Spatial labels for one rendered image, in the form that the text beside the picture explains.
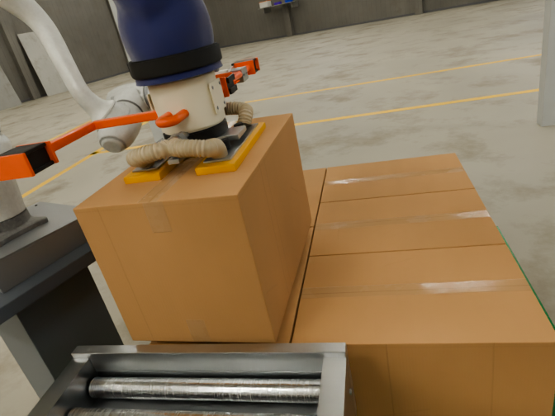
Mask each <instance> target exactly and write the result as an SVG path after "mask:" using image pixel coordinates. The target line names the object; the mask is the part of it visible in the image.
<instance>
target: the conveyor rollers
mask: <svg viewBox="0 0 555 416"><path fill-rule="evenodd" d="M320 381H321V379H270V378H186V377H101V376H97V377H94V378H93V379H92V381H91V382H90V385H89V387H88V392H89V395H90V396H91V397H92V398H100V399H167V400H200V401H234V402H269V403H302V404H318V403H319V395H320ZM68 416H317V414H267V413H241V412H214V411H187V410H161V409H109V408H82V407H75V408H73V409H71V411H70V412H69V414H68Z"/></svg>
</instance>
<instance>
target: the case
mask: <svg viewBox="0 0 555 416"><path fill-rule="evenodd" d="M259 122H265V125H266V128H265V129H264V131H263V133H262V134H261V135H260V136H259V138H258V140H257V141H256V142H255V144H254V146H253V147H252V149H251V150H250V151H249V153H248V154H247V155H246V157H245V158H244V160H243V162H242V163H241V165H239V167H238V168H237V170H236V171H233V172H226V173H213V174H206V175H199V176H198V175H197V174H196V171H195V168H196V167H197V166H198V165H199V163H200V162H201V161H202V160H203V159H204V158H203V157H200V158H199V157H197V158H195V157H194V158H192V157H191V158H185V159H184V160H183V161H182V162H181V163H178V164H177V165H176V166H175V167H174V168H173V169H172V170H171V171H170V172H169V173H168V174H167V175H166V176H165V177H164V178H163V179H161V180H158V181H151V182H137V183H131V184H125V181H124V177H125V176H126V175H127V174H128V173H130V172H131V171H132V170H134V169H135V168H134V167H132V166H130V167H129V168H127V169H126V170H125V171H124V172H123V173H121V174H120V175H118V176H117V177H115V178H114V179H112V180H111V181H110V182H109V183H108V184H106V185H105V186H104V187H102V188H101V189H99V190H98V191H96V192H95V193H93V194H92V195H91V196H90V197H89V198H87V199H86V200H85V201H83V202H82V203H80V204H79V205H78V206H76V207H74V208H73V210H74V214H75V215H76V217H77V219H78V222H79V224H80V226H81V228H82V231H83V233H84V235H85V237H86V239H87V241H88V244H89V246H90V248H91V250H92V253H93V255H94V257H95V258H96V261H97V264H98V266H99V267H100V270H101V272H102V275H103V276H104V278H105V281H106V283H107V285H108V287H109V289H110V292H111V294H112V296H113V298H114V301H115V302H116V305H117V307H118V309H119V311H120V313H121V316H122V318H123V320H124V322H125V324H126V327H127V328H128V331H129V333H130V335H131V337H132V340H134V341H176V342H223V343H275V342H276V341H277V339H278V334H279V330H280V328H281V324H282V320H283V316H284V314H285V310H286V308H287V302H288V300H289V296H290V294H291V290H292V286H293V282H294V280H295V276H296V271H297V268H298V266H299V262H300V260H301V255H302V251H303V248H304V246H305V242H306V237H307V235H308V231H309V228H310V226H311V211H310V207H309V201H308V197H307V192H306V184H305V179H304V174H303V170H302V165H301V156H300V152H299V147H298V143H297V137H296V129H295V124H294V120H293V114H292V113H287V114H281V115H275V116H265V117H259V118H253V119H252V122H251V124H253V123H259Z"/></svg>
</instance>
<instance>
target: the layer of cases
mask: <svg viewBox="0 0 555 416"><path fill-rule="evenodd" d="M303 174H304V179H305V184H306V192H307V197H308V201H309V207H310V211H311V226H310V228H309V231H308V235H307V237H306V242H305V246H304V248H303V251H302V255H301V260H300V262H299V266H298V268H297V271H296V276H295V280H294V282H293V286H292V290H291V294H290V296H289V300H288V302H287V308H286V310H285V314H284V316H283V320H282V324H281V328H280V330H279V334H278V336H277V341H276V342H275V343H346V346H347V351H348V356H349V365H350V370H351V376H352V381H353V390H354V395H355V401H356V406H357V416H552V413H553V401H554V394H555V330H554V329H553V326H552V325H551V323H550V322H549V320H548V317H547V315H546V314H545V313H544V311H543V309H542V307H541V305H540V304H539V302H538V300H537V298H536V296H535V294H534V293H533V291H532V289H531V288H530V286H529V283H528V282H527V281H526V279H525V277H524V274H523V273H522V271H521V270H520V268H519V266H518V264H517V262H516V261H515V259H514V257H513V255H512V253H511V252H510V250H509V248H508V247H507V245H506V243H505V240H504V239H503V238H502V236H501V234H500V232H499V230H498V229H497V227H496V225H495V223H494V221H493V219H492V218H491V216H490V214H489V212H488V211H487V209H486V207H485V206H484V204H483V202H482V200H481V198H480V197H479V195H478V193H477V191H476V189H475V187H474V186H473V185H472V182H471V180H470V178H469V177H468V175H467V173H466V171H465V170H464V168H463V166H462V164H461V163H460V161H459V159H458V157H457V155H456V154H455V153H452V154H438V155H431V156H424V157H416V158H403V159H396V160H388V161H381V162H374V163H360V164H353V165H345V166H338V167H331V168H327V169H326V168H317V169H310V170H303Z"/></svg>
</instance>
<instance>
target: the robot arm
mask: <svg viewBox="0 0 555 416"><path fill-rule="evenodd" d="M0 7H1V8H3V9H4V10H6V11H8V12H10V13H11V14H12V15H14V16H15V17H17V18H19V19H20V20H22V21H23V22H25V23H26V24H27V25H28V26H29V27H30V28H31V29H32V30H33V31H34V32H35V34H36V35H37V37H38V38H39V40H40V42H41V43H42V45H43V46H44V48H45V50H46V52H47V54H48V55H49V57H50V59H51V61H52V63H53V64H54V66H55V68H56V69H57V71H58V73H59V76H60V77H61V78H62V80H63V82H64V84H65V86H66V88H67V89H68V90H69V92H70V94H71V95H72V97H73V98H74V100H75V101H76V102H77V103H78V104H79V105H80V106H81V107H82V108H83V109H84V110H85V111H86V112H87V113H88V114H89V116H90V117H91V119H92V121H96V120H101V119H106V118H112V117H117V116H126V115H131V114H136V113H141V112H147V111H151V108H150V105H149V101H148V98H147V96H146V95H147V94H149V89H148V87H147V86H143V87H137V86H136V84H135V83H127V84H124V85H120V86H119V87H115V88H113V89H112V90H111V91H110V92H109V93H108V94H107V98H106V100H104V99H101V98H100V97H98V96H97V95H95V94H94V93H93V92H92V91H91V90H90V89H89V87H88V85H87V84H86V83H85V82H84V80H83V77H82V75H81V73H80V72H79V70H78V67H77V65H76V63H75V62H74V59H73V57H72V55H71V54H70V52H69V49H68V47H67V45H66V44H65V42H64V39H63V37H62V35H61V34H60V33H59V30H58V29H57V27H56V25H55V24H54V23H53V22H52V20H51V19H50V17H49V16H48V15H47V13H46V12H45V11H44V10H43V9H42V8H41V6H40V5H39V4H38V3H37V2H36V1H35V0H0ZM141 126H142V122H140V123H135V124H129V125H120V126H115V127H109V128H104V129H99V130H96V131H97V139H98V142H99V144H100V145H101V146H102V147H103V148H104V149H105V150H107V151H109V152H112V153H120V152H122V151H124V150H125V149H127V148H128V147H130V146H131V145H132V144H133V142H134V141H135V139H136V137H137V135H138V134H139V132H140V128H141ZM10 149H12V142H11V140H10V139H9V138H8V137H6V136H5V134H1V126H0V154H2V153H5V152H7V151H8V150H10ZM46 222H48V218H47V217H46V216H32V215H30V213H29V211H28V210H27V208H26V206H25V203H24V201H23V198H22V195H21V192H20V189H19V187H18V185H17V181H16V179H13V180H6V181H0V248H1V247H2V246H3V245H5V244H6V243H8V242H10V241H12V240H13V239H15V238H17V237H19V236H21V235H23V234H24V233H26V232H28V231H30V230H32V229H34V228H35V227H37V226H39V225H42V224H45V223H46Z"/></svg>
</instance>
